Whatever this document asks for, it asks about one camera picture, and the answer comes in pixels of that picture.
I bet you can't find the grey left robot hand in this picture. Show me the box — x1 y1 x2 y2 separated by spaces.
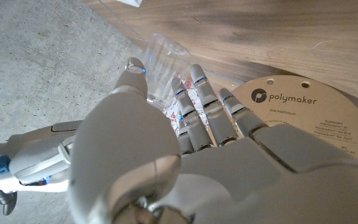
67 57 358 224

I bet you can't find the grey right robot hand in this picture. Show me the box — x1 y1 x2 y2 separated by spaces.
0 119 83 194

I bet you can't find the clear medicine bottle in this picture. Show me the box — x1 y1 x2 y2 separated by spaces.
141 33 192 110

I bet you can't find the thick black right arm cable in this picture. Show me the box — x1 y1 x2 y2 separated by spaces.
0 190 18 217

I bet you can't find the cardboard filament reel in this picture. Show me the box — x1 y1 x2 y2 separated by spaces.
225 74 358 175

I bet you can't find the floral backdrop cloth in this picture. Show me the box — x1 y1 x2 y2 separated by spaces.
165 79 217 147

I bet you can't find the white cube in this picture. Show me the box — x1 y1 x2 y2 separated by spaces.
115 0 144 8

